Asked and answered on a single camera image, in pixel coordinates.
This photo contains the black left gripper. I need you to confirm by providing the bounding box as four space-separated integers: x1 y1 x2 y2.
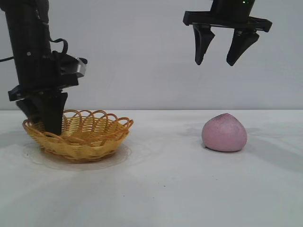
4 9 79 136

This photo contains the pink peach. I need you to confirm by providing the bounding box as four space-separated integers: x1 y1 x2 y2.
201 113 248 153

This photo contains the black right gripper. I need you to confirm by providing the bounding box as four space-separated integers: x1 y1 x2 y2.
183 0 273 67

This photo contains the yellow woven wicker basket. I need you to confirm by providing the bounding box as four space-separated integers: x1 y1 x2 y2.
23 109 134 164

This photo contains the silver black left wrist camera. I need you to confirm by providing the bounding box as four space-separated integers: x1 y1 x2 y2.
52 51 88 79

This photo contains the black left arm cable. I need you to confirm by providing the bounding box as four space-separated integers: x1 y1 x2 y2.
49 37 70 55

